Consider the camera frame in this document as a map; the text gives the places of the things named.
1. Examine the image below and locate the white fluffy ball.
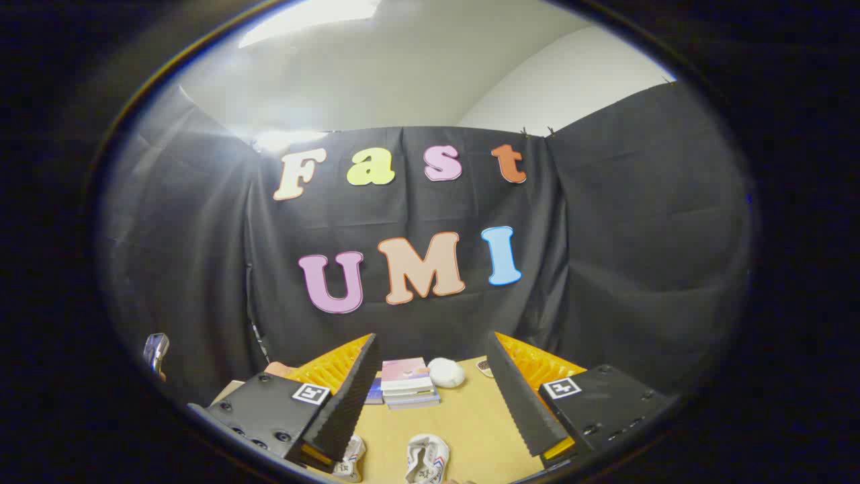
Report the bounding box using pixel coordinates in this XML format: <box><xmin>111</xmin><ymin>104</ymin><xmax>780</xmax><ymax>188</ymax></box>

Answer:
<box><xmin>427</xmin><ymin>357</ymin><xmax>466</xmax><ymax>389</ymax></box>

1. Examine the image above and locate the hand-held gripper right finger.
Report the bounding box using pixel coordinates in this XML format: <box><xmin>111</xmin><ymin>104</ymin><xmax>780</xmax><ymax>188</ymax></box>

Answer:
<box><xmin>486</xmin><ymin>331</ymin><xmax>676</xmax><ymax>470</ymax></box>

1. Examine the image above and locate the shiny metal object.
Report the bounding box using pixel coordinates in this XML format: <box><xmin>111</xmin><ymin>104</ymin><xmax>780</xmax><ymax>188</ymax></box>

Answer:
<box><xmin>143</xmin><ymin>333</ymin><xmax>170</xmax><ymax>380</ymax></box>

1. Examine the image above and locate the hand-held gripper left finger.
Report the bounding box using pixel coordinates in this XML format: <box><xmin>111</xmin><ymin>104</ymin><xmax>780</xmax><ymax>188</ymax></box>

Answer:
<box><xmin>187</xmin><ymin>333</ymin><xmax>382</xmax><ymax>471</ymax></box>

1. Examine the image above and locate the grey blue book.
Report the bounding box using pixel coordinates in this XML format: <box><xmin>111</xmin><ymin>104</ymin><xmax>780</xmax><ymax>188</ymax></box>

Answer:
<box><xmin>386</xmin><ymin>395</ymin><xmax>442</xmax><ymax>411</ymax></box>

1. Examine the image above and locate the black backdrop cloth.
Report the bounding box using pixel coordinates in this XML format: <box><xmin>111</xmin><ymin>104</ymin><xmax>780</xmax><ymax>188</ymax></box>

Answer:
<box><xmin>101</xmin><ymin>79</ymin><xmax>753</xmax><ymax>404</ymax></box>

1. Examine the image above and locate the white book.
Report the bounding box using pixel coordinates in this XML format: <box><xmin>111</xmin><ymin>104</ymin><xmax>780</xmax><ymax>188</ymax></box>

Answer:
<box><xmin>383</xmin><ymin>387</ymin><xmax>437</xmax><ymax>403</ymax></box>

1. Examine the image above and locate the white shoe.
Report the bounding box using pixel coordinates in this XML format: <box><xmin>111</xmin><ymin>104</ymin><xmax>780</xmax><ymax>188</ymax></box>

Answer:
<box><xmin>331</xmin><ymin>434</ymin><xmax>367</xmax><ymax>483</ymax></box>
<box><xmin>404</xmin><ymin>434</ymin><xmax>451</xmax><ymax>484</ymax></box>

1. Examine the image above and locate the ceiling light panel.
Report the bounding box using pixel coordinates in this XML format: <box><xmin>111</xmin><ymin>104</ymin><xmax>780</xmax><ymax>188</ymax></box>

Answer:
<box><xmin>239</xmin><ymin>0</ymin><xmax>380</xmax><ymax>48</ymax></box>

